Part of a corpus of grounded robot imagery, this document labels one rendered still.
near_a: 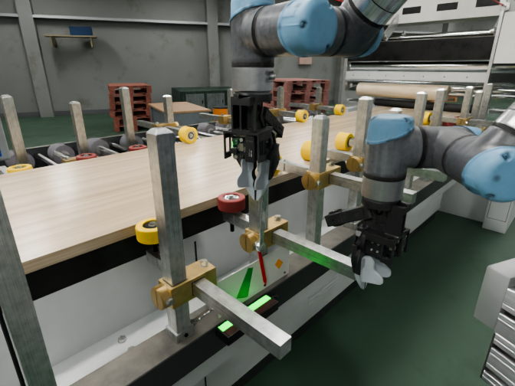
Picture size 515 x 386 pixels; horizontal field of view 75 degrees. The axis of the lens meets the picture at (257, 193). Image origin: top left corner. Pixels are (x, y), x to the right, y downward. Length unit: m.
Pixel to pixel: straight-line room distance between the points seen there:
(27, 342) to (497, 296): 0.68
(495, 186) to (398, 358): 1.39
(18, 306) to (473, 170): 0.66
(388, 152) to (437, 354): 1.43
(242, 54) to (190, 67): 10.14
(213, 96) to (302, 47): 8.49
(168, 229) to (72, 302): 0.33
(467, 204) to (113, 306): 3.04
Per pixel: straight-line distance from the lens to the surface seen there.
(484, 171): 0.52
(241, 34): 0.59
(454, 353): 1.97
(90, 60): 10.57
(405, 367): 1.81
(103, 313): 0.95
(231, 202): 0.93
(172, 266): 0.70
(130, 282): 0.94
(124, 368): 0.79
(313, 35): 0.51
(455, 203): 3.48
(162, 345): 0.81
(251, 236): 0.83
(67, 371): 0.95
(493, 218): 3.32
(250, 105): 0.58
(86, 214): 0.97
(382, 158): 0.62
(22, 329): 0.63
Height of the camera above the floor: 1.26
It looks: 21 degrees down
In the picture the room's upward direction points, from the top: straight up
